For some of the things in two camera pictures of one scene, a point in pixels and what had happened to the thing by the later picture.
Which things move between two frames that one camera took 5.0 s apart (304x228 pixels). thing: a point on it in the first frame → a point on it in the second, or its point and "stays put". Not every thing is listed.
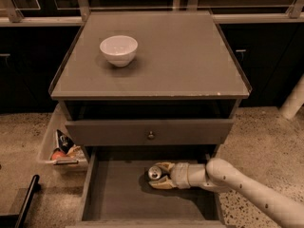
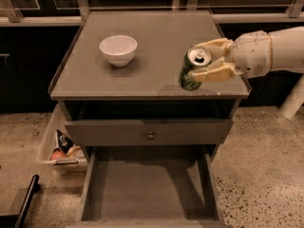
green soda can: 154,172 → 196,58
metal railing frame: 294,13 stays put
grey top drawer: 145,132 stays put
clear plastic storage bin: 62,149 stays put
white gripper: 180,175 → 252,55
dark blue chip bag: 63,142 stays put
